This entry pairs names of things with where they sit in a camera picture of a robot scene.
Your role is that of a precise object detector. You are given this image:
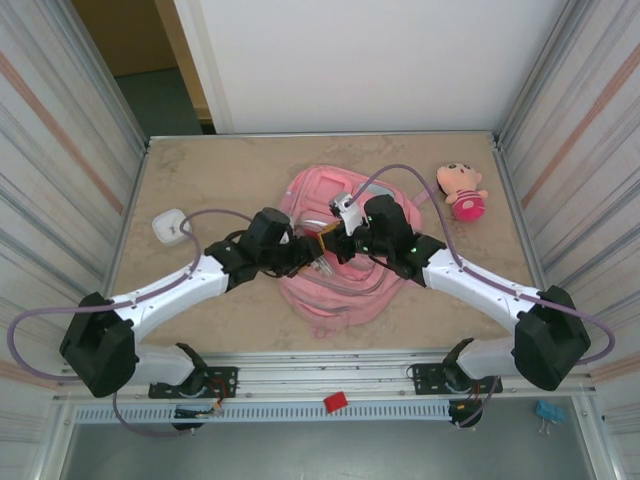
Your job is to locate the pink student backpack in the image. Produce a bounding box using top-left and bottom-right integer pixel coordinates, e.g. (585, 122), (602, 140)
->
(278, 164), (439, 341)

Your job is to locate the plush doll in pink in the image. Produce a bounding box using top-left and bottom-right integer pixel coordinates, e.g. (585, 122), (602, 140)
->
(435, 162), (490, 222)

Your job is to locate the white square container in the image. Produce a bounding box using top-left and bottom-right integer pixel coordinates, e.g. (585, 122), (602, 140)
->
(151, 208), (194, 246)

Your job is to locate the small red block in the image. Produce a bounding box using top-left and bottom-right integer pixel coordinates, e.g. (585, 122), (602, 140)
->
(323, 392), (350, 415)

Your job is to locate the blue binder clip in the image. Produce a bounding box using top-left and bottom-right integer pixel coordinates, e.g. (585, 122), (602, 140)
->
(535, 398), (564, 437)

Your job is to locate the aluminium table rail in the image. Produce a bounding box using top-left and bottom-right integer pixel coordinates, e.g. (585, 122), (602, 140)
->
(59, 349), (599, 401)

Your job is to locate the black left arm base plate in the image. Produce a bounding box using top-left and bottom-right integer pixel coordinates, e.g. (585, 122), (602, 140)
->
(148, 366), (239, 400)

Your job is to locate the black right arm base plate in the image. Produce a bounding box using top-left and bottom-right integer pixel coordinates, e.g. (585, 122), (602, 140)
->
(412, 362), (503, 396)

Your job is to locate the slotted grey cable duct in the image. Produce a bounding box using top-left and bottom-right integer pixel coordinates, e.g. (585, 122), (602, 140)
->
(73, 402), (451, 425)

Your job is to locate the white door frame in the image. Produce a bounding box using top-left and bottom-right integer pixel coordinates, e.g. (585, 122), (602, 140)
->
(174, 0), (234, 135)

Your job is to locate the aluminium frame post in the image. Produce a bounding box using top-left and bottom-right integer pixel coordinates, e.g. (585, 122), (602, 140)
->
(491, 0), (594, 151)
(52, 0), (152, 156)

